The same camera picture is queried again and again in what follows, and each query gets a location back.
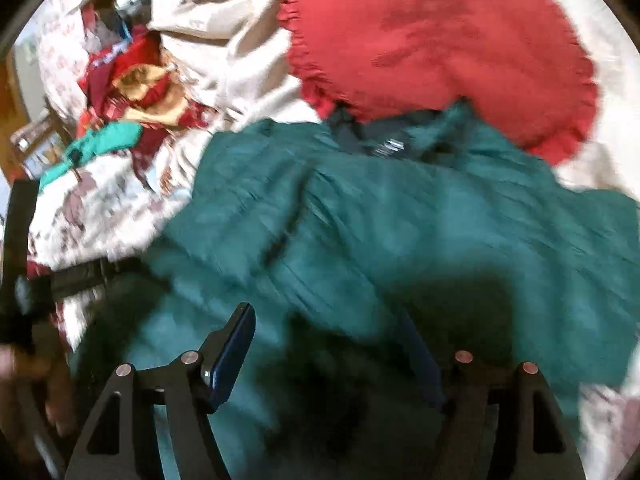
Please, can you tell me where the turquoise garment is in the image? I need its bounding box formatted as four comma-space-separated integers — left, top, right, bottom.
39, 122, 142, 192

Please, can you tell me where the left hand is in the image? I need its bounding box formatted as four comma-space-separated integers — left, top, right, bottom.
1, 344, 77, 465

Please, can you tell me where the red heart-shaped ruffled pillow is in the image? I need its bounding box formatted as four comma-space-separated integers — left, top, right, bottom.
278, 0, 598, 165

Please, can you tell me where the beige quilted blanket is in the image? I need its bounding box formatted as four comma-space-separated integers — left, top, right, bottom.
147, 0, 639, 198

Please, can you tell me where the green quilted puffer jacket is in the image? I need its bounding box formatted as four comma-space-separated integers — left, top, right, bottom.
74, 102, 639, 479

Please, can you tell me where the floral bed cover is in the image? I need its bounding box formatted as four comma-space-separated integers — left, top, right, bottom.
19, 0, 640, 470

